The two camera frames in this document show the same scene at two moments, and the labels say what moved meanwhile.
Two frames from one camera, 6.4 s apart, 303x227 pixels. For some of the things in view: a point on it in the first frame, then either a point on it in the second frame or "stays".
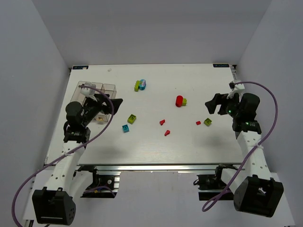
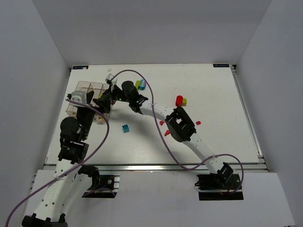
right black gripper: [225, 104] to [110, 96]
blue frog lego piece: [142, 84] stays
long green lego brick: [136, 85] stays
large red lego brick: [179, 101] stays
